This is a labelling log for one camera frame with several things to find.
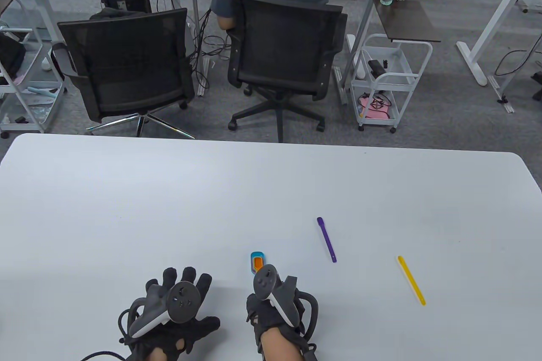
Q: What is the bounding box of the person's left hand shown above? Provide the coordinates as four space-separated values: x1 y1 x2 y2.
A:
120 267 221 361

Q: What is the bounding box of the person's right hand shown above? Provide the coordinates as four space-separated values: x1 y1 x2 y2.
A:
246 291 306 353

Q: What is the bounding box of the purple measuring spoon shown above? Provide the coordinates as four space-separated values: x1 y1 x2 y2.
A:
317 217 337 263

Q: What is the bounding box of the yellow measuring spoon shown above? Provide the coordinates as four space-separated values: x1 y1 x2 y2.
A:
397 256 426 306

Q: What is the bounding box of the person's right forearm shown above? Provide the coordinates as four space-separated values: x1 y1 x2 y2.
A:
259 329 306 361

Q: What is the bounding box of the grey white handheld controller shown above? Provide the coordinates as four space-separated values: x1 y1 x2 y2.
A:
253 265 302 328
128 281 200 338

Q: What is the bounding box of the pink cloth item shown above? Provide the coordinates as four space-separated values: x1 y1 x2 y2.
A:
358 94 392 119

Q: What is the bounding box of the black handheld device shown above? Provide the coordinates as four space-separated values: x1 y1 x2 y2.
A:
368 58 388 78

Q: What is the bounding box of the black mesh chair chrome base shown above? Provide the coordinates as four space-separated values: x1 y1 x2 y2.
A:
57 8 196 139

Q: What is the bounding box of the black bag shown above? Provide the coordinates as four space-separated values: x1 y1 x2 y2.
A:
0 33 26 80

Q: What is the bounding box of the white wire rolling cart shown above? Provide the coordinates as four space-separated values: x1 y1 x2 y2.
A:
0 27 68 139
351 33 433 133

